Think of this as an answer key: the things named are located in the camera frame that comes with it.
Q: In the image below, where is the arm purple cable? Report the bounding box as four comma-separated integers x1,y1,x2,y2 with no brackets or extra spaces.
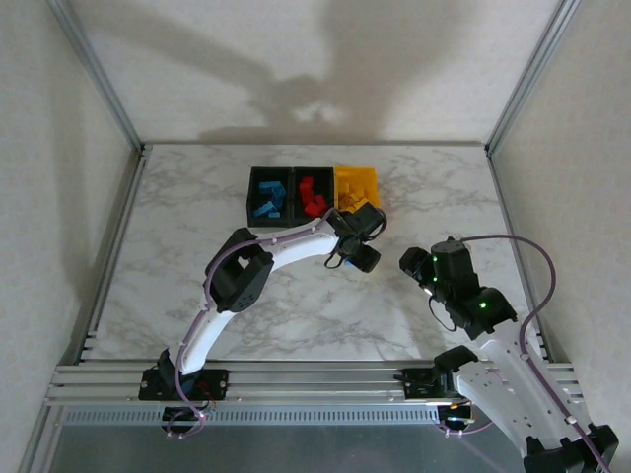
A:
165,206,390,439
441,234,615,473

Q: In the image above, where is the grey metal panel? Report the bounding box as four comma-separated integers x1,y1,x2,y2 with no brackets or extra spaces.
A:
19,423,607,473

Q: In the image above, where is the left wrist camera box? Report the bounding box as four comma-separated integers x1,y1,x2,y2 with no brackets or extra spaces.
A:
350,202,388,238

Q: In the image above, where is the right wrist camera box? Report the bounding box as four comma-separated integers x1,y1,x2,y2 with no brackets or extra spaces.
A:
433,237,474,270

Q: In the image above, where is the yellow plastic bin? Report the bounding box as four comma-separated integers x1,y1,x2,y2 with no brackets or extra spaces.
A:
332,166,384,213

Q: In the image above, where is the small black controller board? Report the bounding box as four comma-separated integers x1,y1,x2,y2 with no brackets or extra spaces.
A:
162,406,213,439
437,401,477,439

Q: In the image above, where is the slotted grey cable duct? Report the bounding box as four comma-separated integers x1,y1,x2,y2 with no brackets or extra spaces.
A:
63,406,443,428

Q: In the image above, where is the black plastic bin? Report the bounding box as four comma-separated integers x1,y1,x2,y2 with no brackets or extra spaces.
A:
293,166,337,228
245,165,296,229

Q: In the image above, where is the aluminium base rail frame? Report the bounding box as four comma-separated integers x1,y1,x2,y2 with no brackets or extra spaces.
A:
46,362,586,408

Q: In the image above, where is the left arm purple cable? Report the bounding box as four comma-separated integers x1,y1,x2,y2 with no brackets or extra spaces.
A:
165,206,390,439

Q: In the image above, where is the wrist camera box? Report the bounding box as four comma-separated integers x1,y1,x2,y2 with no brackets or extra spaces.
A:
350,202,388,238
433,237,474,270

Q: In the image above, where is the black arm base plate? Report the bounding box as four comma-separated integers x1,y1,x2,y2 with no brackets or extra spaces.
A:
138,368,231,401
393,367,474,401

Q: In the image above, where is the aluminium frame post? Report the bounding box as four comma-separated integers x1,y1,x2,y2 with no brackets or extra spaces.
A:
484,0,579,154
46,0,147,152

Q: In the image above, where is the aluminium side rail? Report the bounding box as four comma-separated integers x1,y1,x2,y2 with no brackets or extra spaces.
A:
73,145,153,366
485,145,551,364

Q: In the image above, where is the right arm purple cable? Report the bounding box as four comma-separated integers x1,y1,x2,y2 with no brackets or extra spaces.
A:
441,234,615,473

